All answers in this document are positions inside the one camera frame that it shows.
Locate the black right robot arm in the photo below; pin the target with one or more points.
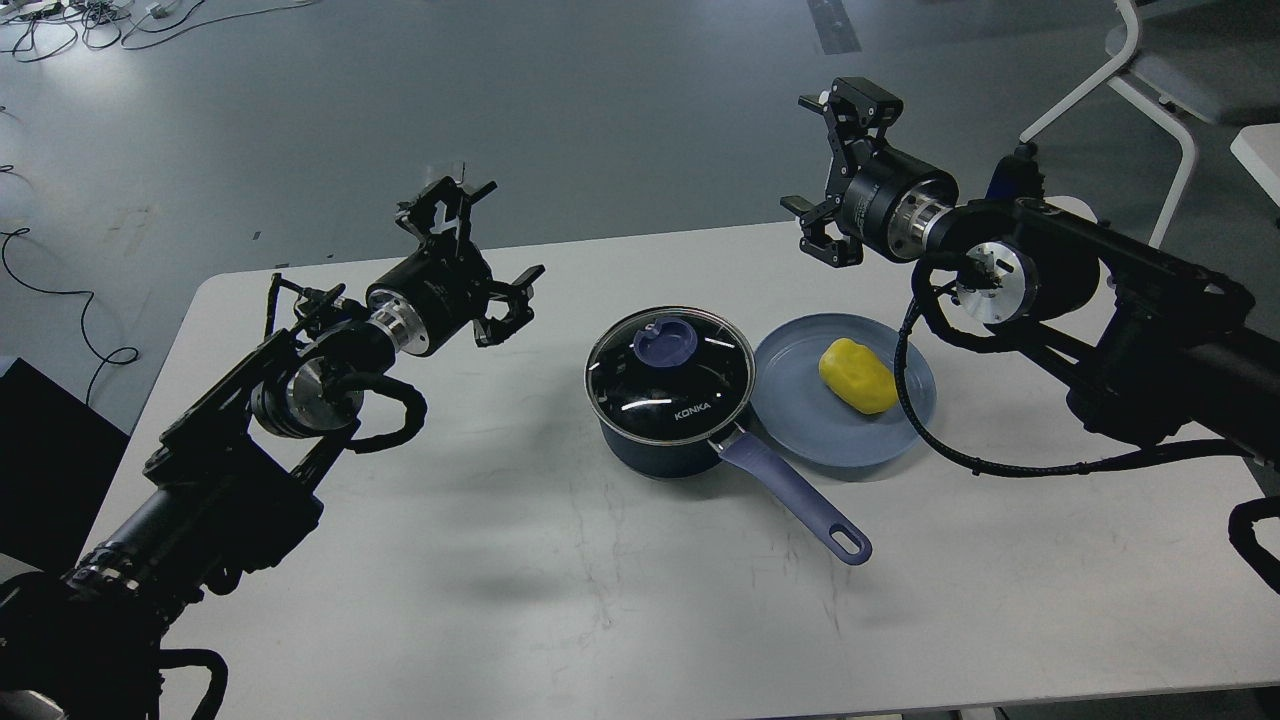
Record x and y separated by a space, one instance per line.
1154 351

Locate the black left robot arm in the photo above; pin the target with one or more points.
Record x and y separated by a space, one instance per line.
236 476

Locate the dark blue saucepan purple handle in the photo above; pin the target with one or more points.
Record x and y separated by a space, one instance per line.
740 448

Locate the black box at left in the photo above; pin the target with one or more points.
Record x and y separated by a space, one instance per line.
58 460

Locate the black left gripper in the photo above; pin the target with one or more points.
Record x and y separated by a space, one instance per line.
428 297

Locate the yellow potato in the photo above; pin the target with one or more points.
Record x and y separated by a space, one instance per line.
858 377

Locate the blue-grey round plate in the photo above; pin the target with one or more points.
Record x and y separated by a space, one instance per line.
804 416

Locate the white frame grey chair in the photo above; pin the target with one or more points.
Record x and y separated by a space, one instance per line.
1216 61

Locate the white table corner at right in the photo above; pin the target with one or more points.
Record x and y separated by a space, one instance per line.
1257 149

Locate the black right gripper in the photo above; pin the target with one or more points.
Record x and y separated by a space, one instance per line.
888 197

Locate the glass pot lid purple knob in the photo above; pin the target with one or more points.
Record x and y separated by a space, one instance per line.
670 375

